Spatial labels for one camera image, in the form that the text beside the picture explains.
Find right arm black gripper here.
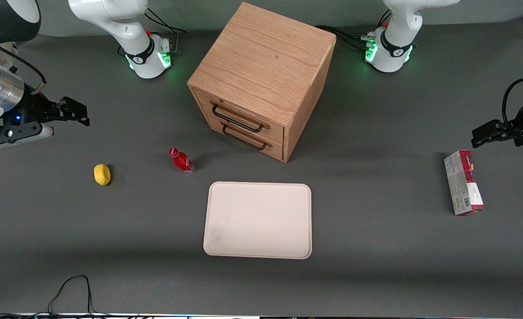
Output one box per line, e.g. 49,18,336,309
2,90,90,130

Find small red coke bottle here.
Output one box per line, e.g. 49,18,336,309
169,148,196,176

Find cream rectangular tray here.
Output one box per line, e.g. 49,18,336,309
203,181,312,260

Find red grey cardboard box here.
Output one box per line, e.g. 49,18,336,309
444,150,485,216

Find yellow lemon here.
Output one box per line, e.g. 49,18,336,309
94,164,111,186

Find oak wooden drawer cabinet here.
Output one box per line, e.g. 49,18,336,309
187,2,337,163

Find wooden drawer front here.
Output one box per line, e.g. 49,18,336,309
206,113,285,161
194,89,286,144

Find black cables at right base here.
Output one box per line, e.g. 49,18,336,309
118,7,187,57

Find black cables at base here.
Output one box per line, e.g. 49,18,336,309
315,9,393,50
118,7,187,57

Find black metal drawer handle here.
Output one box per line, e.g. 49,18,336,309
220,121,273,151
210,101,271,133

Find black cables at left base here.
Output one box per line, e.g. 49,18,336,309
315,9,393,50

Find thin black loose cable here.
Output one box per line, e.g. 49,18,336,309
0,275,149,319

